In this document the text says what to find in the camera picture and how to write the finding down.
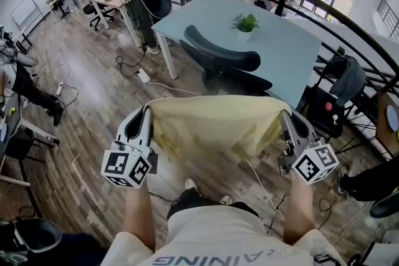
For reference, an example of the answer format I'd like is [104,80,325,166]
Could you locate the white whiteboard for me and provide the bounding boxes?
[11,0,43,31]

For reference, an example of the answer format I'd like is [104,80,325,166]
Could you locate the wooden side table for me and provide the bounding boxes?
[375,88,399,160]

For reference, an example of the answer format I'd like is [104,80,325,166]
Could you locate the person's white t-shirt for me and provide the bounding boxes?
[101,204,347,266]

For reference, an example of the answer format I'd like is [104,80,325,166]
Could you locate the person's right forearm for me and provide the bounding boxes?
[282,173,315,245]

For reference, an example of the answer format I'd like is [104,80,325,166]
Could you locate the black stool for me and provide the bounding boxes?
[4,127,47,165]

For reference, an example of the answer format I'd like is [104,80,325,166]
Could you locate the person's black shorts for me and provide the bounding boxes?
[166,188,260,219]

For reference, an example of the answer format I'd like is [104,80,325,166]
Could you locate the blue round plate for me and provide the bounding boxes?
[385,105,399,131]

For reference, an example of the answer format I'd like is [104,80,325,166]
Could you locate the person's left forearm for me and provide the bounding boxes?
[123,185,156,252]

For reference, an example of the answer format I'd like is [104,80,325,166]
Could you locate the pale yellow clothes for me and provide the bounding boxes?
[146,95,292,162]

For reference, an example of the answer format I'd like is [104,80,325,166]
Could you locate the light blue table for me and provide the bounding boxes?
[151,0,322,110]

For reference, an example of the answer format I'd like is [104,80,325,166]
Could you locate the grey straight metal railing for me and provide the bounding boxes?
[375,0,399,39]

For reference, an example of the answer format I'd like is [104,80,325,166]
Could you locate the dark table white legs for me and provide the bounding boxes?
[0,92,60,188]

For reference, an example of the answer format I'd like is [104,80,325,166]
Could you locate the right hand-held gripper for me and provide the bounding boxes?
[278,111,340,186]

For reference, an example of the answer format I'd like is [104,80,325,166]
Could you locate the potted green plant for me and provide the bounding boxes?
[232,13,261,43]

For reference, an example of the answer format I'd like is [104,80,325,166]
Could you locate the light wooden desk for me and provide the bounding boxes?
[89,0,142,48]

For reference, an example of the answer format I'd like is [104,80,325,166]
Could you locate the grey jacket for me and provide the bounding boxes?
[329,55,367,107]

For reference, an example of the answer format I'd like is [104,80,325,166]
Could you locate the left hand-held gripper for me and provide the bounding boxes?
[100,105,159,189]

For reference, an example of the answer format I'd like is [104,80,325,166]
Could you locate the black floor cable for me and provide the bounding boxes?
[115,43,146,78]

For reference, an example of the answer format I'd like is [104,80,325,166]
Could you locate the black folding chair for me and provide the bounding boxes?
[307,55,367,140]

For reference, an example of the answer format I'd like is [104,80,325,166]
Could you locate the black office chair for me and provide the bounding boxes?
[82,0,117,31]

